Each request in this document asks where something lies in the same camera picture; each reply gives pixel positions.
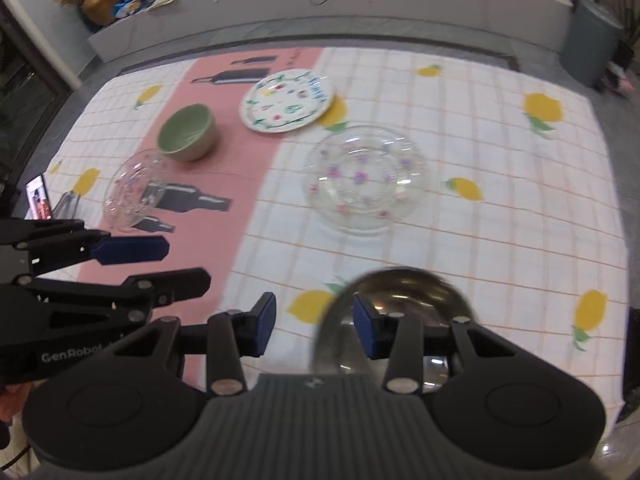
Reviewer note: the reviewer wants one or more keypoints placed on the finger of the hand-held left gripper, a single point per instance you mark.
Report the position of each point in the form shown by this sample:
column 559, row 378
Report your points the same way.
column 170, row 284
column 132, row 250

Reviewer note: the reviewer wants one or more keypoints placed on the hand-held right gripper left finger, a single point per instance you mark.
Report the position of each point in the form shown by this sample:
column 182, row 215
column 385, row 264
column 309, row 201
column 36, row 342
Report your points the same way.
column 263, row 327

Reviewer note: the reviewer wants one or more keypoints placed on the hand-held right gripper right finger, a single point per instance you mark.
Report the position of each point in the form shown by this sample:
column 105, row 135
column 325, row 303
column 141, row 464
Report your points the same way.
column 364, row 327

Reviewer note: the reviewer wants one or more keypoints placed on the small clear glass flower plate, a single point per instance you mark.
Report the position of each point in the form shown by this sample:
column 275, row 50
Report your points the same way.
column 127, row 190

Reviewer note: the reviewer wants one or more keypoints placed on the green ceramic bowl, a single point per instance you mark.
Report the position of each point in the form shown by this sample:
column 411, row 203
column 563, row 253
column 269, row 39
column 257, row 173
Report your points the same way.
column 187, row 132

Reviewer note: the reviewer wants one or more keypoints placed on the large clear glass flower plate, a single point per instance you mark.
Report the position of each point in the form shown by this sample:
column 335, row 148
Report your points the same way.
column 365, row 175

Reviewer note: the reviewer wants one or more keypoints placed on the white painted ceramic plate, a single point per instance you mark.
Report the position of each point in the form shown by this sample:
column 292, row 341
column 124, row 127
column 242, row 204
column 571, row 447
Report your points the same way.
column 287, row 102

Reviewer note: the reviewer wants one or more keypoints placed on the metal phone stand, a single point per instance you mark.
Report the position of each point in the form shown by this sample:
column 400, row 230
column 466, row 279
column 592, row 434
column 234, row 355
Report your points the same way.
column 67, row 206

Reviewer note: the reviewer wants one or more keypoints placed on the smartphone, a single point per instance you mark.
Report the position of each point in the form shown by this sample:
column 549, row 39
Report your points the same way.
column 40, row 199

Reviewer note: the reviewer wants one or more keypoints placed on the pink bottle print placemat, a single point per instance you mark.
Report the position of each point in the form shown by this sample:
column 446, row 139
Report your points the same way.
column 240, row 170

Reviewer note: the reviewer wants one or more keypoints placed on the lemon print checked tablecloth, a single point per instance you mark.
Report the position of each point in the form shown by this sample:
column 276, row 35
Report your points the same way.
column 500, row 210

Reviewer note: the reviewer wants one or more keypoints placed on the golden round vase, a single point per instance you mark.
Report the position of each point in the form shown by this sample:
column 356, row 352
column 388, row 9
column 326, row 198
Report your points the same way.
column 102, row 2

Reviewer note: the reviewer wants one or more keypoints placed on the blue snack packets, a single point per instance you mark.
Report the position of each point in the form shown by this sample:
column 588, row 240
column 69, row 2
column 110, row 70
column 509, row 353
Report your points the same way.
column 131, row 0

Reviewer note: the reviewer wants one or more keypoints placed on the long grey stone bench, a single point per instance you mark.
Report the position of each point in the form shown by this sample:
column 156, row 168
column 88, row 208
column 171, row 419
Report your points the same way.
column 350, row 15

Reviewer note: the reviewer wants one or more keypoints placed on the grey trash bin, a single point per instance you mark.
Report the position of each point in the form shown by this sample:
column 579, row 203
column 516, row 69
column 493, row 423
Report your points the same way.
column 595, row 40

